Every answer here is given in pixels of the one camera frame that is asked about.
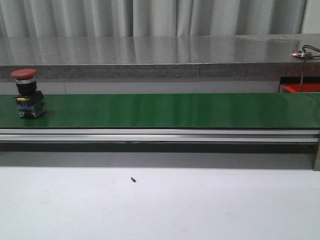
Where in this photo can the grey stone counter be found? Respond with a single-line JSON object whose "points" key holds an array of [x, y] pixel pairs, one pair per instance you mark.
{"points": [[168, 57]]}

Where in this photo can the green conveyor belt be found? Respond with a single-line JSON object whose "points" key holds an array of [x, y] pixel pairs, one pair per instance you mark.
{"points": [[177, 110]]}

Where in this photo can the red mushroom push button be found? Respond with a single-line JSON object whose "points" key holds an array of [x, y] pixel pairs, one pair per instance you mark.
{"points": [[30, 101]]}

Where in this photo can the red plastic bin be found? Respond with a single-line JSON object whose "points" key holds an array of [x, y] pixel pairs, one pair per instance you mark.
{"points": [[304, 88]]}

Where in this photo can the small green circuit board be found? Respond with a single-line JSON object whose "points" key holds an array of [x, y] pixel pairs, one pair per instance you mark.
{"points": [[302, 55]]}

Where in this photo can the grey conveyor support leg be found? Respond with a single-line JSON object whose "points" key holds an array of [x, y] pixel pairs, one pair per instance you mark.
{"points": [[316, 148]]}

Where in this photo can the grey curtain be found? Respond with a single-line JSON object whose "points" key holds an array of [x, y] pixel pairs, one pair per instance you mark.
{"points": [[149, 18]]}

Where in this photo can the aluminium conveyor side rail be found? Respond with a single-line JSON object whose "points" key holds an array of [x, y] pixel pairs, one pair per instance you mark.
{"points": [[300, 136]]}

